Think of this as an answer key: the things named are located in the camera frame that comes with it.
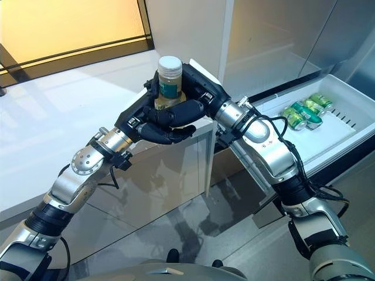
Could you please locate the dark green drink can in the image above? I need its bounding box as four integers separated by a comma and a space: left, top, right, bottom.
289, 101, 323, 129

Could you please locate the steel fridge door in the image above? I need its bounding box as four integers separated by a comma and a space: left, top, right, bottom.
297, 0, 375, 83
224, 0, 325, 88

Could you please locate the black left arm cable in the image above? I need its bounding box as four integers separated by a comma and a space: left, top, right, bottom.
57, 166, 120, 272

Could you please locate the white tall cabinet panel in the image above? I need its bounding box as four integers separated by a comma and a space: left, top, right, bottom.
146, 0, 235, 197

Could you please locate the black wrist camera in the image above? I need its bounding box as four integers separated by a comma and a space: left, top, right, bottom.
112, 150, 132, 170
215, 130, 235, 149

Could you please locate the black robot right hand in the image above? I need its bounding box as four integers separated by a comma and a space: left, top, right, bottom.
145, 58, 231, 128

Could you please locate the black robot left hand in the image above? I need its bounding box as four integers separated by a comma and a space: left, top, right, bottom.
115, 71, 197, 145

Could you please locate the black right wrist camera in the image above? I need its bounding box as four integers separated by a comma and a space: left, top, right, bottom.
215, 130, 235, 149

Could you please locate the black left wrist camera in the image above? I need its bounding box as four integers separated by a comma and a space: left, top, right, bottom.
112, 150, 132, 170

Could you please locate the white counter cabinet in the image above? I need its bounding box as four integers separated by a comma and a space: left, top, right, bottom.
0, 48, 217, 258

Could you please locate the orange lit window black frame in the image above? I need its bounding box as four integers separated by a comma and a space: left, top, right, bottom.
0, 0, 155, 88

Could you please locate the brown flat panel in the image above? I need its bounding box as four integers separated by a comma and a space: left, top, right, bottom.
212, 146, 244, 185

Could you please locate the light green drink can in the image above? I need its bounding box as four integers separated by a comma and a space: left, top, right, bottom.
304, 93, 335, 116
282, 107, 308, 131

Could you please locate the white fridge drawer bin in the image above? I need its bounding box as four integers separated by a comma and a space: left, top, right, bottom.
218, 73, 375, 173

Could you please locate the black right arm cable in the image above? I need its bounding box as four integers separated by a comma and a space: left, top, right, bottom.
243, 115, 351, 217

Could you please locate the yellow tea bottle white cap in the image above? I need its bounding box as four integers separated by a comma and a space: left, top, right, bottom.
154, 56, 188, 112

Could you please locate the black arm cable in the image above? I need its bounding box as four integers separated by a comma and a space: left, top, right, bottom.
243, 115, 351, 217
57, 166, 120, 272

